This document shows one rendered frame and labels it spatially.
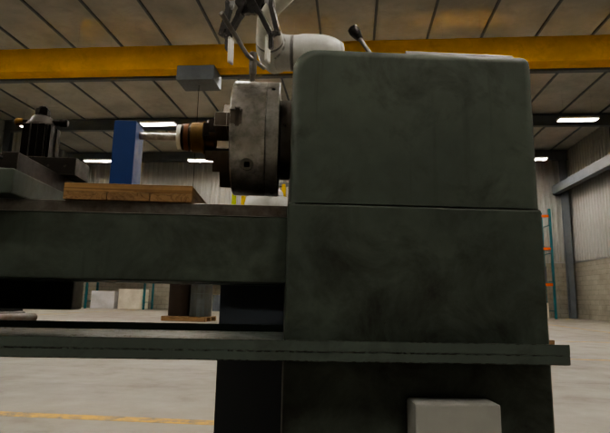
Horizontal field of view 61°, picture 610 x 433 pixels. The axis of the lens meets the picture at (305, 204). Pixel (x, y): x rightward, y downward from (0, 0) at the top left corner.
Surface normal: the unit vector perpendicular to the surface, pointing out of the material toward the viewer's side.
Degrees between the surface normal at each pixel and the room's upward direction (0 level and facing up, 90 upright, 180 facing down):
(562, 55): 90
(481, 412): 90
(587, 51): 90
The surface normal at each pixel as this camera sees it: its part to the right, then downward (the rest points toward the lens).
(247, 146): 0.04, 0.22
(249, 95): 0.05, -0.59
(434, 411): 0.04, -0.18
